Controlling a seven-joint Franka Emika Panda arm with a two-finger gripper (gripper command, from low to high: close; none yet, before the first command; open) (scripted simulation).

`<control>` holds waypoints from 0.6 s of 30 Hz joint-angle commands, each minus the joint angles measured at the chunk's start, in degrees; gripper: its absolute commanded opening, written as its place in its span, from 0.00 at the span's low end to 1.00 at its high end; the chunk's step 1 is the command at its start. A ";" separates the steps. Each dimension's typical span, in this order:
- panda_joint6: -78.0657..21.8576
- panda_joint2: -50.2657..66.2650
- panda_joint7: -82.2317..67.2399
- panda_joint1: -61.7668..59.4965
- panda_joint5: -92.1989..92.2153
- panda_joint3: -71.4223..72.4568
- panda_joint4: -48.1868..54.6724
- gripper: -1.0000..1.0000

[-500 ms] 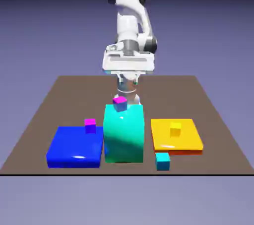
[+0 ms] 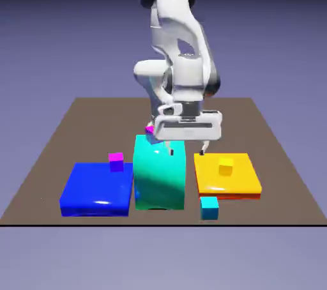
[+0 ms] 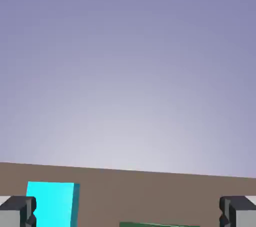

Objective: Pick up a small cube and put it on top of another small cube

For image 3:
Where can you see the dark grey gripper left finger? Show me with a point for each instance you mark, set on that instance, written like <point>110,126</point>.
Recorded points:
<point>16,211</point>

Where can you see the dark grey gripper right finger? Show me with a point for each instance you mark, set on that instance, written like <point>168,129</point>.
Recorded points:
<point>238,211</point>

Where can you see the large cyan box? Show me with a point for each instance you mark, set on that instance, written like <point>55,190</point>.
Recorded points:
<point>54,205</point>

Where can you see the large green box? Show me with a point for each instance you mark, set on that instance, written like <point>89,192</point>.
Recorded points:
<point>156,225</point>

